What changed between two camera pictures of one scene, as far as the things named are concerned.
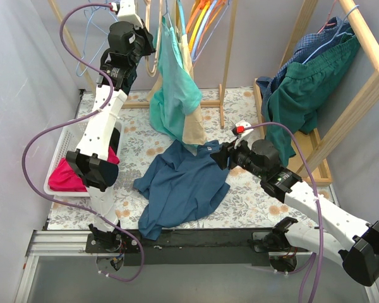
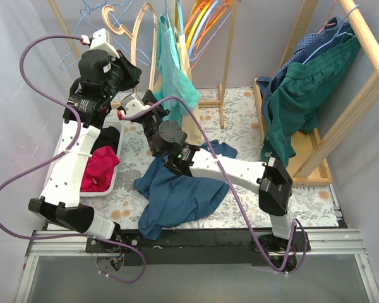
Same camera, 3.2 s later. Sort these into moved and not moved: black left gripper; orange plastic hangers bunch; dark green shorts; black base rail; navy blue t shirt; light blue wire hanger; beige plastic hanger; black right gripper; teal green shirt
Moved: light blue wire hanger; beige plastic hanger; black right gripper; black left gripper
Not moved: orange plastic hangers bunch; dark green shorts; teal green shirt; navy blue t shirt; black base rail
